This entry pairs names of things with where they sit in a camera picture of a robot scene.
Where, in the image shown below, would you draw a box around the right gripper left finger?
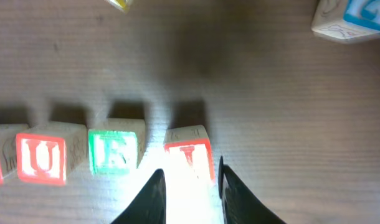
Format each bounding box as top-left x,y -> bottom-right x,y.
112,169 -> 166,224

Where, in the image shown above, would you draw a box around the blue 2 block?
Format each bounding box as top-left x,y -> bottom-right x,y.
311,0 -> 380,44

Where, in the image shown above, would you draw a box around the red E block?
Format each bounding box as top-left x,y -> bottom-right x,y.
0,124 -> 29,185

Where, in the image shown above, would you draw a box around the red U block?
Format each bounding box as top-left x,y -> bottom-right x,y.
16,121 -> 88,185

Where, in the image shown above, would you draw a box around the white K block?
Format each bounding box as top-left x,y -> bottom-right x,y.
106,0 -> 133,12

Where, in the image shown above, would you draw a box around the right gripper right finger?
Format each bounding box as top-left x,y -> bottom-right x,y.
217,156 -> 285,224

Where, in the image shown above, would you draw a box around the red I block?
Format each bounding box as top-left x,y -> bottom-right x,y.
163,125 -> 215,183

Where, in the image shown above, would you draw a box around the green R block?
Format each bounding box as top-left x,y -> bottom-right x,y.
88,118 -> 146,175

